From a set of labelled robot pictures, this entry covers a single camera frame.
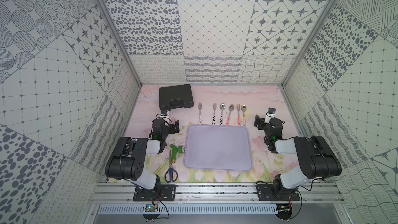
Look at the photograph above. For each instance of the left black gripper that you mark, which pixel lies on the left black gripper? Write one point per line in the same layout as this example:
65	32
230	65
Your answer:
173	127

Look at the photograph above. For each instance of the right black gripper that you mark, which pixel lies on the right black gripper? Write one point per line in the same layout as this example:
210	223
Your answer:
261	121

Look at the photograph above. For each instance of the fork with pink handle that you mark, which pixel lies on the fork with pink handle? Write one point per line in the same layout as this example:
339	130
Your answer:
238	115

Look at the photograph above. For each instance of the spoon with pink handle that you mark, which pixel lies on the spoon with pink handle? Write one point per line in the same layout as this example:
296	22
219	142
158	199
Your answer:
230	109

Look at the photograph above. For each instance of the spoon with cow-pattern handle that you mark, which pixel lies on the spoon with cow-pattern handle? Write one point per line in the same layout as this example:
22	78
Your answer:
222	108

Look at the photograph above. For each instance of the fork with cow-pattern handle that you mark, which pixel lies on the fork with cow-pattern handle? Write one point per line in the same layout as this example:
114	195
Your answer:
214	107

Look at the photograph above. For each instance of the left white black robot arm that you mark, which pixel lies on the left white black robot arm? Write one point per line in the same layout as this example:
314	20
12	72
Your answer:
127	160

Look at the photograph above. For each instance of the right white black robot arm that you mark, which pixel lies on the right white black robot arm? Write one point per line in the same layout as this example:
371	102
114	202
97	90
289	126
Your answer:
316	160

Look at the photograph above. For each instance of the black plastic tool case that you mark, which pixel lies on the black plastic tool case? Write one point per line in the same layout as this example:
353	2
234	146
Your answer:
174	97

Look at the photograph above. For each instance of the green toy spray nozzle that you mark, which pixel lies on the green toy spray nozzle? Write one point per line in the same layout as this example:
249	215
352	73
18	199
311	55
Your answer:
175	150

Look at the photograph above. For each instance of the lavender rectangular tray mat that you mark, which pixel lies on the lavender rectangular tray mat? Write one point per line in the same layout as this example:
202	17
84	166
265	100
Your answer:
218	147

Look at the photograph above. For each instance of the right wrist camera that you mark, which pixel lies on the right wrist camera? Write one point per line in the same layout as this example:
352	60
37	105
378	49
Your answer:
270	114

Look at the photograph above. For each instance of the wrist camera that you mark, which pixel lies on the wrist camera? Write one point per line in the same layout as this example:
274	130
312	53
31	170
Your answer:
270	114
165	114

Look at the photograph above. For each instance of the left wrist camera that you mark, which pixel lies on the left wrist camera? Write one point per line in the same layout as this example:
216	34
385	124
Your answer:
165	114

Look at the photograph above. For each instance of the spoon with white floral handle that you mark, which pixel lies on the spoon with white floral handle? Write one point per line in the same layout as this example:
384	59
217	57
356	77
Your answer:
244	108

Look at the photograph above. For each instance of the scissors with blue handles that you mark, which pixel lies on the scissors with blue handles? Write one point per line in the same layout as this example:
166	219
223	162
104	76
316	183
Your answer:
171	175

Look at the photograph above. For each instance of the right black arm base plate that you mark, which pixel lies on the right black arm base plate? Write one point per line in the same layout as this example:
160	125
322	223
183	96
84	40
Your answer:
267	192

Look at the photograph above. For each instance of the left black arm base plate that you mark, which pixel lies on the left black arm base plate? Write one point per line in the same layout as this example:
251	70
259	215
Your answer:
163	192

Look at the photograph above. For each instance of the aluminium mounting rail frame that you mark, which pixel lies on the aluminium mounting rail frame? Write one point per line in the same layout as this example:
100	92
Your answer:
123	193

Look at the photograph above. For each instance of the white slotted cable duct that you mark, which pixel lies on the white slotted cable duct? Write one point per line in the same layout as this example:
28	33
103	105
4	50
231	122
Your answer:
188	209

